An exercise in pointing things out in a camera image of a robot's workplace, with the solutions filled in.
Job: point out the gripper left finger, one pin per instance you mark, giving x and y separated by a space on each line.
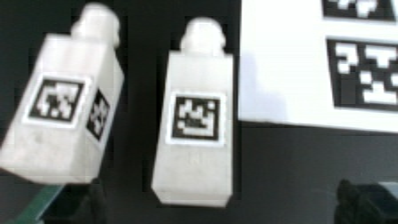
66 204

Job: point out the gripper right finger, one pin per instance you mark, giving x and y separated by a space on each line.
366 203

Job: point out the white table leg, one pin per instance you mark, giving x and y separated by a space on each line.
192 172
53 144

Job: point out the white sheet with markers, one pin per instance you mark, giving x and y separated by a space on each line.
318 63

